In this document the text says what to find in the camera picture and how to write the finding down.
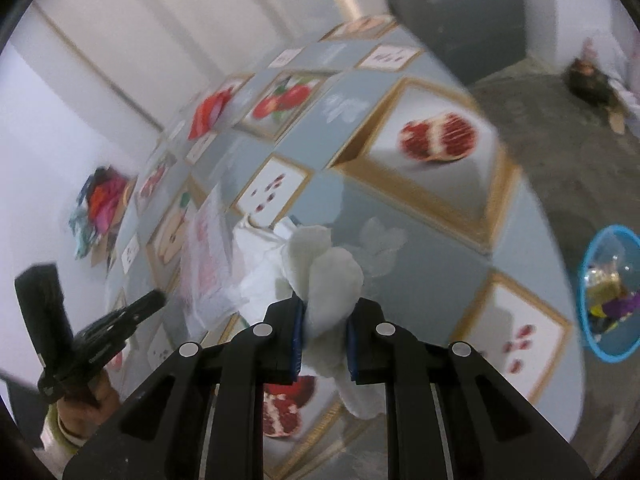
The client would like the purple wrapper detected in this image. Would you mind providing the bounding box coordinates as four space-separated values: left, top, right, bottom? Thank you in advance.
602 294 640 318

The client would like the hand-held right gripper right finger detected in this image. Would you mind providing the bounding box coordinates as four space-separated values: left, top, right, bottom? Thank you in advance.
345 297 596 480

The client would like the printed tablecloth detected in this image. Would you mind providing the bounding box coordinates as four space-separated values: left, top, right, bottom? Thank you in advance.
102 15 586 480

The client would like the colourful cloth pile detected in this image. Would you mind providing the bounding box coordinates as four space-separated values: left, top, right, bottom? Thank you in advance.
67 166 138 267

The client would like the person's left hand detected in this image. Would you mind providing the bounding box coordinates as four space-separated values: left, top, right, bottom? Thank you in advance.
57 370 123 436

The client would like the white crumpled paper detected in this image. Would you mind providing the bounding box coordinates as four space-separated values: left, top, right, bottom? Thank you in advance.
232 215 296 311

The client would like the red plastic wrapper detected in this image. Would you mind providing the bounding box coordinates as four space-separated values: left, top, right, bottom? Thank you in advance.
187 85 236 141

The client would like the blue mesh waste basket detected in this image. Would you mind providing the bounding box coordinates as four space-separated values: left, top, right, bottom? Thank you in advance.
576 225 640 365

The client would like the dark grey cabinet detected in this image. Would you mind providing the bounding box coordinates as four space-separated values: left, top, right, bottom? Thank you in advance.
385 0 528 87

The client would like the white tissue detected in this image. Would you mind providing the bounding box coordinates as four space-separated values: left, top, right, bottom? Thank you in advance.
280 224 388 421

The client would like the clear plastic bag red print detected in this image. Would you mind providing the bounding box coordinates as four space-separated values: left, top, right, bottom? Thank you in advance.
177 182 241 328

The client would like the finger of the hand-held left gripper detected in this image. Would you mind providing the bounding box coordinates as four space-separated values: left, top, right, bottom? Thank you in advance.
95 289 167 335

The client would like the clear yellowish wrapper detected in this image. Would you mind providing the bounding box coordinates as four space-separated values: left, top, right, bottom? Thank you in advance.
586 260 626 297

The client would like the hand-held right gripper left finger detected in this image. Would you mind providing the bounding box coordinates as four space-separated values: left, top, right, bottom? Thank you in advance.
62 297 306 480

